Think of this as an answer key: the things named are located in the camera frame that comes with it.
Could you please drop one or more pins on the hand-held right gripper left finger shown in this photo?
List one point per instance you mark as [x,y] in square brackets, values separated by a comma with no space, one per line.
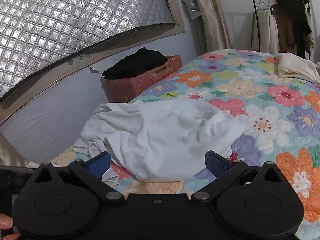
[100,164]

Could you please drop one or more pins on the cream hanging pants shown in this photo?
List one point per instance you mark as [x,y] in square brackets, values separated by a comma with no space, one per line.
[262,30]

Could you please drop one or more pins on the person's left hand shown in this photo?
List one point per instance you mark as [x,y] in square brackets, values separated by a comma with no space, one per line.
[5,222]

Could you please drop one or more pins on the cream garment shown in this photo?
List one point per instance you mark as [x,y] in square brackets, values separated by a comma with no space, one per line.
[297,67]

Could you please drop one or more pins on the metal clothes rack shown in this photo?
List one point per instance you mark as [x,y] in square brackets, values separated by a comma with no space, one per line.
[254,2]

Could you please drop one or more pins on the olive hanging garment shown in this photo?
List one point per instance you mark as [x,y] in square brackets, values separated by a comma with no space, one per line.
[310,17]

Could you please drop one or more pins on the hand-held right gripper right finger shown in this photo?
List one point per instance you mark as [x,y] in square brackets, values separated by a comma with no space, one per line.
[216,166]

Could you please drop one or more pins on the beige curtain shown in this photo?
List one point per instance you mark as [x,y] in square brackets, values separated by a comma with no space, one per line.
[212,17]
[10,152]

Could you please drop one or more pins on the wooden window frame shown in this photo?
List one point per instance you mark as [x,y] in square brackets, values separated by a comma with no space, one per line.
[50,80]

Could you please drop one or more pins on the white garment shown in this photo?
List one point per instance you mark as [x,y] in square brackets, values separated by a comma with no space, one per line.
[162,135]

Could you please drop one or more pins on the brown hanging garment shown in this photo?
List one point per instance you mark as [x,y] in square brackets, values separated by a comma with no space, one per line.
[287,27]

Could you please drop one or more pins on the black hanging garment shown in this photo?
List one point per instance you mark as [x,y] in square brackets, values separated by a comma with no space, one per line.
[292,0]

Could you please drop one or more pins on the black folded clothes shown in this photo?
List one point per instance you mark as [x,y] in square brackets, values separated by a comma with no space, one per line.
[140,62]

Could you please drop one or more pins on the silver quilted insulation panel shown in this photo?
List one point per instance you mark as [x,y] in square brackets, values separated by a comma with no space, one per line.
[62,17]

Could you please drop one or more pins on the floral quilted bedspread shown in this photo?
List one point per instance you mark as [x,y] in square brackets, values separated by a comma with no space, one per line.
[262,97]

